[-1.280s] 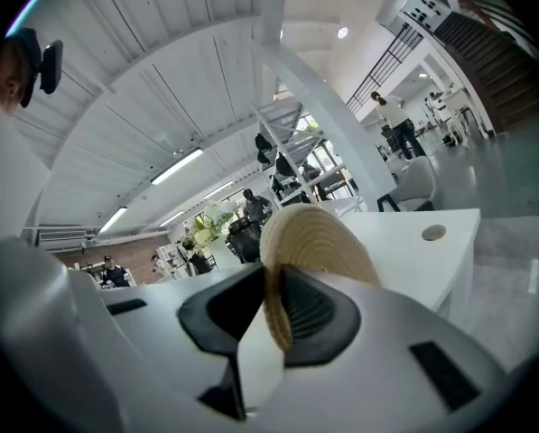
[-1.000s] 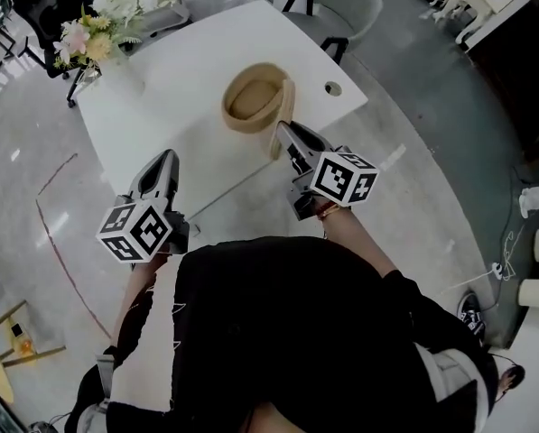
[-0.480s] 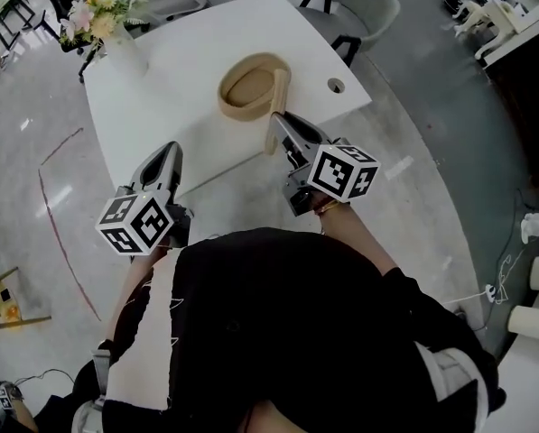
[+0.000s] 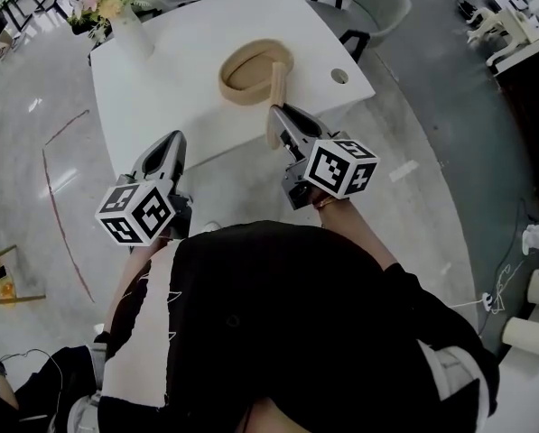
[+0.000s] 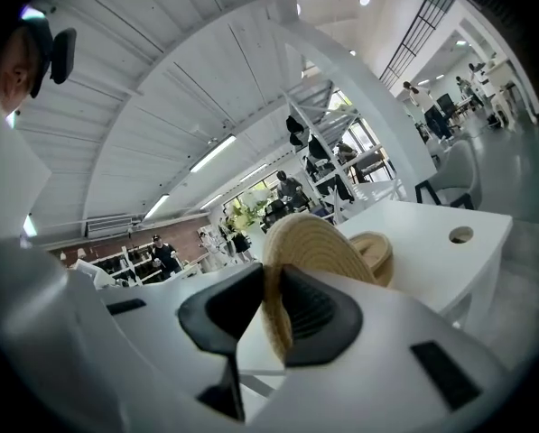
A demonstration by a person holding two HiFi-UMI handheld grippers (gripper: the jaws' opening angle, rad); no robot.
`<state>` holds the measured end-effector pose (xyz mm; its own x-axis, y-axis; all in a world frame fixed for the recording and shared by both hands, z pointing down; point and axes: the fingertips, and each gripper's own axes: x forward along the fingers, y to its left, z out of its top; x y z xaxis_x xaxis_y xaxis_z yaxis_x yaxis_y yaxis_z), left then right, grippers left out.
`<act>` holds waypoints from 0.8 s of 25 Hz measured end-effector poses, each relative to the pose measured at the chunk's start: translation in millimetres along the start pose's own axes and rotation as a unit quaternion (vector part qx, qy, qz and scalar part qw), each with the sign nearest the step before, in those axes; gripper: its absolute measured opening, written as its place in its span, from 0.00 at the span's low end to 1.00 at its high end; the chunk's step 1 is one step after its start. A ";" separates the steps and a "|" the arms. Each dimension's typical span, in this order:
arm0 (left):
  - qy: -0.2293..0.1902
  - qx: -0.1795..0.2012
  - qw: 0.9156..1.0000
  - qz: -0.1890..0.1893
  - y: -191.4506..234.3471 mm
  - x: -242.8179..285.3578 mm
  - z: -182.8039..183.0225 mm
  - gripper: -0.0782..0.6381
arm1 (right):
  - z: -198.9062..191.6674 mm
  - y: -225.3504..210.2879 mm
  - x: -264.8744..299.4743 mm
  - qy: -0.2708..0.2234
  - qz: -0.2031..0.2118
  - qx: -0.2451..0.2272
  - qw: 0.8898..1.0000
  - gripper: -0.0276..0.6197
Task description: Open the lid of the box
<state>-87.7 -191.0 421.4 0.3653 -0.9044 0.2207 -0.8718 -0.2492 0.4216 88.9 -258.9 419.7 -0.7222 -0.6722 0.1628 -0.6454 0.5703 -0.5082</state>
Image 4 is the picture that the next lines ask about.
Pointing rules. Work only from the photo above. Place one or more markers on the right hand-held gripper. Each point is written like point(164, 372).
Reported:
point(337, 169)

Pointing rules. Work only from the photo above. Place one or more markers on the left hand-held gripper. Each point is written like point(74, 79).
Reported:
point(133, 214)

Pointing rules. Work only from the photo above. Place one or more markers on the person's right forearm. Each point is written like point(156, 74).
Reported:
point(355, 233)

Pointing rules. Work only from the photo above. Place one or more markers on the person's left forearm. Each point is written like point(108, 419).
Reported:
point(127, 282)

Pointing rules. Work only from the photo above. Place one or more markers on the white table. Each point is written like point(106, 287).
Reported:
point(170, 93)

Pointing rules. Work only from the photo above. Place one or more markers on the person's cream shoe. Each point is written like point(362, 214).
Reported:
point(211, 227)

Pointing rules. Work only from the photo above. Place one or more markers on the white vase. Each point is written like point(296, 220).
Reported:
point(131, 36)

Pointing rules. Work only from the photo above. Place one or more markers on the grey chair behind table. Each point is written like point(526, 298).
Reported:
point(377, 7)

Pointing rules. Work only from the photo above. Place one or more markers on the smartphone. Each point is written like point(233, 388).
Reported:
point(1, 271)

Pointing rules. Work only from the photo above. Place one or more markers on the yellow perfume bottle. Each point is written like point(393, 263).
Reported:
point(3, 288)

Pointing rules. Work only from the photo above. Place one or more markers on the wooden side table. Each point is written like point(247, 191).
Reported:
point(12, 298)

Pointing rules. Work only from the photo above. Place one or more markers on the person's black white top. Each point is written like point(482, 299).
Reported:
point(296, 332)

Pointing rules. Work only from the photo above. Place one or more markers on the cream ornate table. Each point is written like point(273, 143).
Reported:
point(504, 21)

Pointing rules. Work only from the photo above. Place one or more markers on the dark wooden cabinet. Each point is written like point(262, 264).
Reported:
point(535, 115)

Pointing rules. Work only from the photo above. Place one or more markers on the white power strip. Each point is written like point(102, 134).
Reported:
point(488, 301)

